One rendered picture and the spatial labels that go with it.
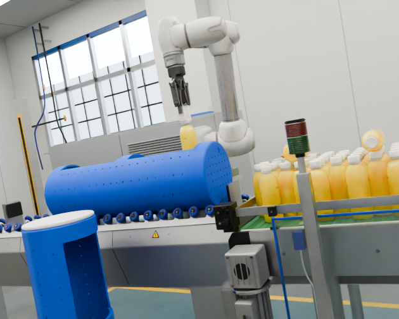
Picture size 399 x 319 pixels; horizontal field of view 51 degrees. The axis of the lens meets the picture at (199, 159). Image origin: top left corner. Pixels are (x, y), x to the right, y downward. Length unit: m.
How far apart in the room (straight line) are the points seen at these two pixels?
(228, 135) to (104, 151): 2.10
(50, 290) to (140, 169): 0.58
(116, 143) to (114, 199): 2.28
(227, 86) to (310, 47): 2.22
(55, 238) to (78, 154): 2.94
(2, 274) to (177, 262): 1.13
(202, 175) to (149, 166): 0.26
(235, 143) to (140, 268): 0.89
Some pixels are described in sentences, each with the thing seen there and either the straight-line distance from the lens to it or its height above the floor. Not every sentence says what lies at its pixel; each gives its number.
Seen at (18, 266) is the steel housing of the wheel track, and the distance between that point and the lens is 2.48.
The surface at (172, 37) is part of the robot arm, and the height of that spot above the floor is 1.68.
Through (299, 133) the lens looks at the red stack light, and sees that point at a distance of 1.25.
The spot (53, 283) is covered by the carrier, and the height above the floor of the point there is 0.82.
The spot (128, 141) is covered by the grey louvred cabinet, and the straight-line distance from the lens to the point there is 4.04.
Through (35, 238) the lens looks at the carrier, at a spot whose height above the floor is 1.00.
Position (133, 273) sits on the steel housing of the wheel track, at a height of 0.70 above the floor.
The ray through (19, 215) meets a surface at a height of 1.00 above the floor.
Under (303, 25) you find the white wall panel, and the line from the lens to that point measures 4.54.
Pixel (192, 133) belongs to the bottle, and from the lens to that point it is 1.78.
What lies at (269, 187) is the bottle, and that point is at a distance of 1.57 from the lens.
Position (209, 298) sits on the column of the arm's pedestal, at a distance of 2.55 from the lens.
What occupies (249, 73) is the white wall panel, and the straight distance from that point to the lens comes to 4.72.
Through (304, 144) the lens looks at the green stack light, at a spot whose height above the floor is 1.18.
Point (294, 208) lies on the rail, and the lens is 1.48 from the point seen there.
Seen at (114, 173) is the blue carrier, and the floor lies 1.17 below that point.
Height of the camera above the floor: 1.25
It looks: 3 degrees down
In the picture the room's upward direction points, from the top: 10 degrees counter-clockwise
